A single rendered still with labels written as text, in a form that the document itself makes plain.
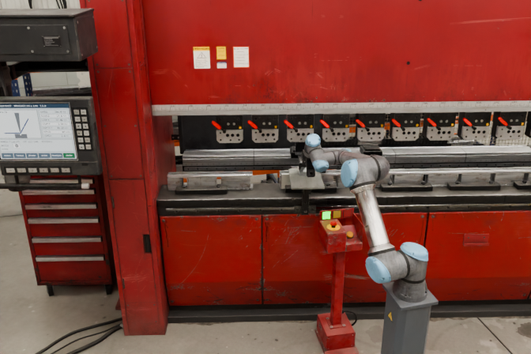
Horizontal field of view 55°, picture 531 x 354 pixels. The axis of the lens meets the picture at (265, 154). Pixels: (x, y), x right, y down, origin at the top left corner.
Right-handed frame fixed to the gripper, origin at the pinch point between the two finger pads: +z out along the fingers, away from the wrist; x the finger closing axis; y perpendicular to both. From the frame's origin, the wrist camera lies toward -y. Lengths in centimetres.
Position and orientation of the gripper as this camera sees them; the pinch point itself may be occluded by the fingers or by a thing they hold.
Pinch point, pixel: (306, 172)
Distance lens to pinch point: 290.5
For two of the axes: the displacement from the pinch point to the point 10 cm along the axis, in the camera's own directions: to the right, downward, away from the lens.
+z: -0.3, 4.7, 8.8
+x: -10.0, 0.2, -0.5
